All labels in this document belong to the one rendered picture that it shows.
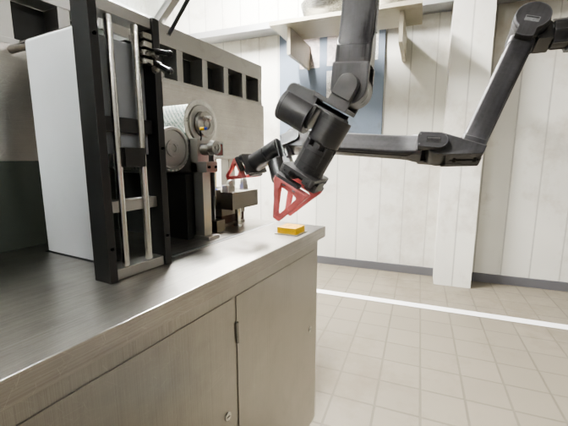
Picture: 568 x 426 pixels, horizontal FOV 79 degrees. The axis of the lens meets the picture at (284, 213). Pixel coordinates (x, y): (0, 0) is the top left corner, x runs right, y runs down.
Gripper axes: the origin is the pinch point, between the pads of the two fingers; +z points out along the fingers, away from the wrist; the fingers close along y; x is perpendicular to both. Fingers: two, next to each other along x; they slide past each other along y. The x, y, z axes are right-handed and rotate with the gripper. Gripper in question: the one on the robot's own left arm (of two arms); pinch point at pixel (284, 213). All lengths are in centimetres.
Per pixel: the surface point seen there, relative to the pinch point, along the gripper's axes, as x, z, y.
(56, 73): -64, 2, 1
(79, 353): -8.2, 23.4, 29.0
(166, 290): -10.5, 22.9, 9.5
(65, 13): -92, -8, -18
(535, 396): 123, 50, -125
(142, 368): -4.4, 32.6, 17.1
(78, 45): -46.4, -8.7, 10.8
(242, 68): -84, -16, -106
